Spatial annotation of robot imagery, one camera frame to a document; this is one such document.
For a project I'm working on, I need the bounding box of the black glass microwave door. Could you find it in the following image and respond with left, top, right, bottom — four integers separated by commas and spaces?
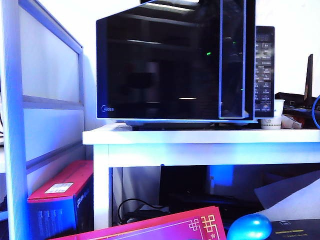
95, 0, 257, 121

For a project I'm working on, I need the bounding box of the white table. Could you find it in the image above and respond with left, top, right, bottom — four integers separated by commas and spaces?
82, 124, 320, 231

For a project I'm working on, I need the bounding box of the black flat panel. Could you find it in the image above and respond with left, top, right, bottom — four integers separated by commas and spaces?
159, 164, 208, 213

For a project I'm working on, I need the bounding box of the red gift box gold pattern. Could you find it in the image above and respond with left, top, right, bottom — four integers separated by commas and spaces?
48, 206, 227, 240

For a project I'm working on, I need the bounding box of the printed white paper cup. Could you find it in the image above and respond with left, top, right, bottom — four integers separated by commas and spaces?
260, 117, 283, 130

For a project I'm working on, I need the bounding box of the red and blue carton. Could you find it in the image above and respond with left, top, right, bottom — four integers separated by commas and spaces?
27, 160, 95, 238

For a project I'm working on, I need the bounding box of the plain white plastic cup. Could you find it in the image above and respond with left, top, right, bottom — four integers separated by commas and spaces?
274, 99, 286, 118

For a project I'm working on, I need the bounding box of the black router with antennas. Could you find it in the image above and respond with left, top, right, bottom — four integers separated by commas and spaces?
274, 53, 320, 111

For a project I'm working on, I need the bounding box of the shiny blue egg-shaped object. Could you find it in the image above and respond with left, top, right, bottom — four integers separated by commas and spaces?
226, 214, 273, 240

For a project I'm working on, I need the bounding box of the white framed office partition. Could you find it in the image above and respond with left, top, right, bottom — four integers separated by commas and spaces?
0, 0, 87, 240

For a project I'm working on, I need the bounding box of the white foam sheet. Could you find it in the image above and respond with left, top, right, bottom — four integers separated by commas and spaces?
253, 171, 320, 222

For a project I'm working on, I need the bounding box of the black box yellow label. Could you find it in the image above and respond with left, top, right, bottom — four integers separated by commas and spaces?
269, 219, 320, 240

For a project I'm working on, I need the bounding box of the black cable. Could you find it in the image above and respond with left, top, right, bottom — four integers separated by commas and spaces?
117, 198, 171, 225

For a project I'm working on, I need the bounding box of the blue cable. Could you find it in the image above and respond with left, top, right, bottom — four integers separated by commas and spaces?
311, 94, 320, 130

